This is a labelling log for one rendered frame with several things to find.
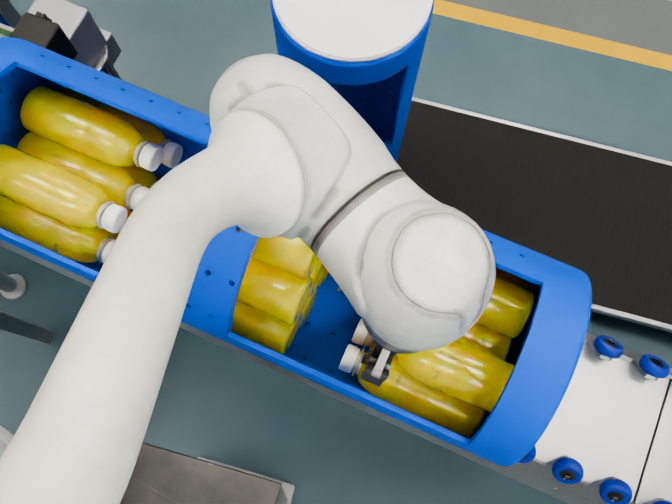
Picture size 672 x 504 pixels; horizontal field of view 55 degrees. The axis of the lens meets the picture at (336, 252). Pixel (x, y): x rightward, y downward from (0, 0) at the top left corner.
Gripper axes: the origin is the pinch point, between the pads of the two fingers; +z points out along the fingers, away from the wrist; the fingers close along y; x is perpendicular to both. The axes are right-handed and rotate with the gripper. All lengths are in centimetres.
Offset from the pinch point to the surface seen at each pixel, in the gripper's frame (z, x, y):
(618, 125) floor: 115, -46, 115
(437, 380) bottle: 1.1, -8.0, -2.5
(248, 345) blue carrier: 1.7, 16.3, -8.4
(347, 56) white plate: 11.3, 23.9, 41.6
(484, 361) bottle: 0.3, -12.6, 2.1
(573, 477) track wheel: 17.7, -33.7, -5.4
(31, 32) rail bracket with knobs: 15, 76, 25
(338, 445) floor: 114, -2, -18
